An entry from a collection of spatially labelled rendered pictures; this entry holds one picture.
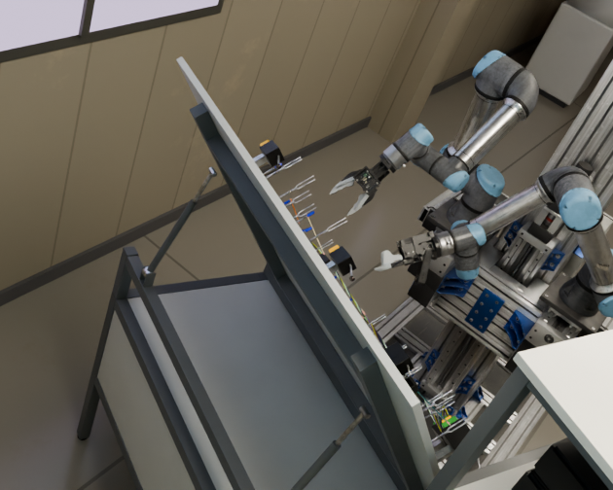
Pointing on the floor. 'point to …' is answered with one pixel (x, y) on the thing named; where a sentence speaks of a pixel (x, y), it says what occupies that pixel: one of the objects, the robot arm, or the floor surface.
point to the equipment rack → (593, 373)
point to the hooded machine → (576, 47)
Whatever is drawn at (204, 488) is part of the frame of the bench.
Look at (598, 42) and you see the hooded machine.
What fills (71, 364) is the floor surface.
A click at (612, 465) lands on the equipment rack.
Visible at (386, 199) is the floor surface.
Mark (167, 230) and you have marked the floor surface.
